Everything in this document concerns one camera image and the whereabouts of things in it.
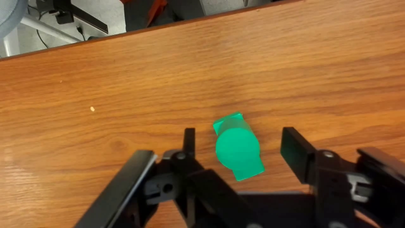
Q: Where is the grey office chair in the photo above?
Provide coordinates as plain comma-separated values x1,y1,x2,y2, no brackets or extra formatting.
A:
0,0,79,58

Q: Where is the green cylinder block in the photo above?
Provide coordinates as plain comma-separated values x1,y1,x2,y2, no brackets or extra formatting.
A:
215,129,262,173

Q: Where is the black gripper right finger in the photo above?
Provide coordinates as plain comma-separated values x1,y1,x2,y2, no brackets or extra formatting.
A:
281,127,317,184

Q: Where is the green rectangular block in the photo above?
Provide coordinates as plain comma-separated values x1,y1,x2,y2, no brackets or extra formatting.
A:
213,112,265,182

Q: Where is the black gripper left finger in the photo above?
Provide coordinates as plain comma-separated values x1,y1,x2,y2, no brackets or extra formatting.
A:
182,129,196,158

